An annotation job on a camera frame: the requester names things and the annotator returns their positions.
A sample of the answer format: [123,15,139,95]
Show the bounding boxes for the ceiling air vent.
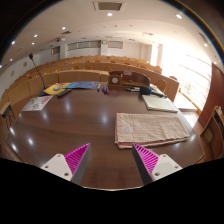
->
[93,1,127,12]

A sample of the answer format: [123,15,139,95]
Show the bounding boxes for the black remote control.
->
[56,88,73,98]

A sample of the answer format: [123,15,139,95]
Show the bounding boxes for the recessed ceiling lights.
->
[0,12,209,68]

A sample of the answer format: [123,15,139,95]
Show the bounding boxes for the wooden desk organizer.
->
[107,69,152,90]

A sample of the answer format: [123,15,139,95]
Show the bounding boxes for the beige towel with red border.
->
[114,112,191,150]

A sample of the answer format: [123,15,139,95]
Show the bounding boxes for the wooden shelf unit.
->
[199,105,224,161]

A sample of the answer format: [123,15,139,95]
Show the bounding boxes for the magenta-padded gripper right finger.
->
[131,142,184,186]

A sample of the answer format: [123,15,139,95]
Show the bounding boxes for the yellow book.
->
[43,82,72,96]

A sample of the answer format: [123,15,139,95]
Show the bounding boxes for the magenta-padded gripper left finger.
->
[40,142,92,186]

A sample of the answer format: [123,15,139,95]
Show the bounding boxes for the white notebook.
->
[141,94,180,114]

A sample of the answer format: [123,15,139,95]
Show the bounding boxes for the black handheld microphone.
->
[139,85,168,98]

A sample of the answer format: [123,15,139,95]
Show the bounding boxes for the wooden auditorium seats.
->
[19,54,164,84]

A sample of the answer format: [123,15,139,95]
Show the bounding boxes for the wooden chair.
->
[153,78,168,94]

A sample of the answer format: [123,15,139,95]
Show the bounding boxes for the white and red printed sheet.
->
[21,95,54,112]

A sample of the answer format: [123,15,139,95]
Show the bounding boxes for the black gooseneck microphone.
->
[28,53,48,96]

